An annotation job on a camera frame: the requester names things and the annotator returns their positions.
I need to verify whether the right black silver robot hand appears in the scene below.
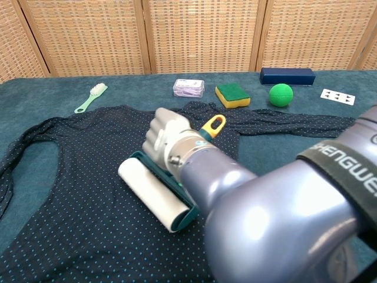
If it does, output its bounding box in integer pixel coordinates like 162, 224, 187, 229
142, 107, 193, 175

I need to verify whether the teal lint roller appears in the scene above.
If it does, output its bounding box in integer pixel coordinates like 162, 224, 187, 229
117, 114, 227, 235

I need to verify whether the dark blue dotted shirt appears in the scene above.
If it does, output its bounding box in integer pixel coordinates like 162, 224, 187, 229
0, 101, 355, 283

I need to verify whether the clear plastic floss box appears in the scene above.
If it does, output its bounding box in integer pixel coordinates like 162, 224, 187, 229
172, 78, 206, 98

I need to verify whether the green yellow sponge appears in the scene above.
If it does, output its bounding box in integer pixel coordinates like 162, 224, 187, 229
214, 83, 252, 110

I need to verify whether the woven bamboo folding screen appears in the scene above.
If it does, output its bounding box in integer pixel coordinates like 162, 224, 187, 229
0, 0, 377, 85

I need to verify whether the blue carpet table cover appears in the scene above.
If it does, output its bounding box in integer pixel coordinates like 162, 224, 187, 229
0, 68, 377, 283

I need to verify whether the green ball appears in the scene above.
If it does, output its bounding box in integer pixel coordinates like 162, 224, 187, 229
268, 83, 295, 107

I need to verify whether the dark blue rectangular box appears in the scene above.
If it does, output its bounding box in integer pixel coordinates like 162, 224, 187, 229
259, 67, 316, 87

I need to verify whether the playing card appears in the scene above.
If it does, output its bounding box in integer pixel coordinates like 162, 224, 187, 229
320, 88, 356, 106

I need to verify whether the light green brush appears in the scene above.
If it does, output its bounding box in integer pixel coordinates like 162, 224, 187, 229
74, 83, 108, 115

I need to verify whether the black velcro arm strap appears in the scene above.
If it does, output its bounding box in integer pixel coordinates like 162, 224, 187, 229
295, 139, 377, 205

